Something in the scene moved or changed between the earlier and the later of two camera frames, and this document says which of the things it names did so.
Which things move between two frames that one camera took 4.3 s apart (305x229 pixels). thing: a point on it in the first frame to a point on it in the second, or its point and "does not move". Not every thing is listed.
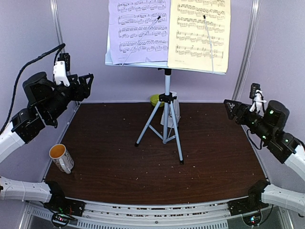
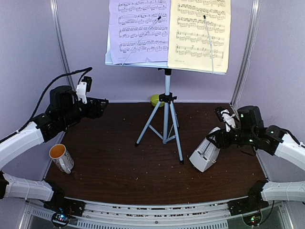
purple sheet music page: (139, 30) does not move
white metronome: (176, 109) to (206, 154)
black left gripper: (84, 91) to (96, 102)
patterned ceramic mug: (61, 158) does not move
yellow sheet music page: (199, 35) does not move
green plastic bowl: (154, 99) does not move
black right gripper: (238, 106) to (221, 137)
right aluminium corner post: (247, 48) does not move
